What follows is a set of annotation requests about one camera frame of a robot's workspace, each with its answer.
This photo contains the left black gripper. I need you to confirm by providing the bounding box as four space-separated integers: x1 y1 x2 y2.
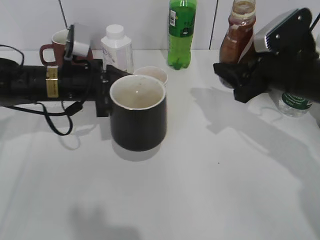
57 58 131 118

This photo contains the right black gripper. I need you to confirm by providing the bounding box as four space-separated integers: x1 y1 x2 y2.
213 23 320 103

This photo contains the black ceramic mug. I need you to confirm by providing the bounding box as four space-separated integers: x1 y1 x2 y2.
109 74 167 152

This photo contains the brown Nescafe coffee bottle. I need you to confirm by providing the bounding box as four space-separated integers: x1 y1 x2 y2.
219 0 256 64

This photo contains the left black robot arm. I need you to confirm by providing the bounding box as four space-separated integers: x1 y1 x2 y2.
0 58 128 117

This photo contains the yellow paper cup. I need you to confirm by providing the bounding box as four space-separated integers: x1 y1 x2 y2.
133 66 168 87

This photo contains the white plastic milk bottle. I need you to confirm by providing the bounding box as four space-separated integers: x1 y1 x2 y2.
100 24 134 74

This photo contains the Cestbon water bottle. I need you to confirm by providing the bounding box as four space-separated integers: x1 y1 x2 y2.
275 91 313 118

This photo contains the brown ceramic mug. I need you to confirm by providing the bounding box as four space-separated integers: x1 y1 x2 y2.
39 29 94 67

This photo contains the green soda bottle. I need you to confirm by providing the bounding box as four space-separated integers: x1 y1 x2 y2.
167 0 197 70

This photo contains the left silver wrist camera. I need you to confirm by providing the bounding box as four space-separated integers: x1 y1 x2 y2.
63 22 91 61

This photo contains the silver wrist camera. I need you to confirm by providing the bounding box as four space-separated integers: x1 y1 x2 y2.
253 7 312 53
63 22 91 61

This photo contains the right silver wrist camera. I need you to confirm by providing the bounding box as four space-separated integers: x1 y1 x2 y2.
253 7 312 53

